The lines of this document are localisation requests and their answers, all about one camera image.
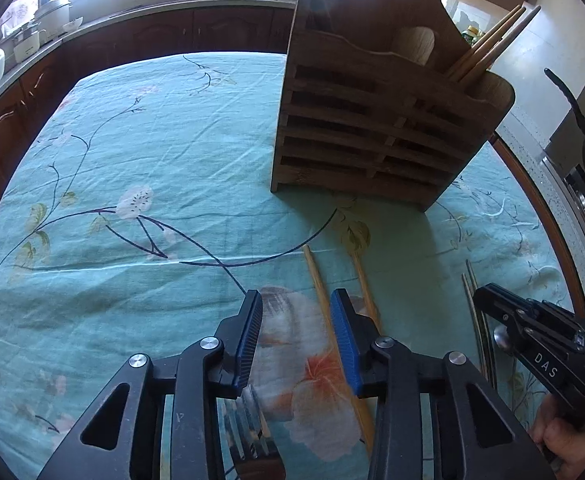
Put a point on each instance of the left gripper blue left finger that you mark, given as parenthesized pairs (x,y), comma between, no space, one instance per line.
(239,335)

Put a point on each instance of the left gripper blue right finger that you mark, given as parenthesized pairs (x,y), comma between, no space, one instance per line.
(355,334)

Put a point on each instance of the dark metal chopstick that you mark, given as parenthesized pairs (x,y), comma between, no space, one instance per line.
(482,332)

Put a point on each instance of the person's right hand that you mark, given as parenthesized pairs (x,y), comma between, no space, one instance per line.
(566,442)

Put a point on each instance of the wooden chopstick on table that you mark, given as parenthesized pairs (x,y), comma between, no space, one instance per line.
(370,306)

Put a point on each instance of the steel fork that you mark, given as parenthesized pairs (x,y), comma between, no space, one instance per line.
(253,450)

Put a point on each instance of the floral teal tablecloth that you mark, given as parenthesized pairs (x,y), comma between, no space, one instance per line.
(143,211)

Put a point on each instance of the brown wooden utensil holder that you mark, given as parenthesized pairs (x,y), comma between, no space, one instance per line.
(368,104)

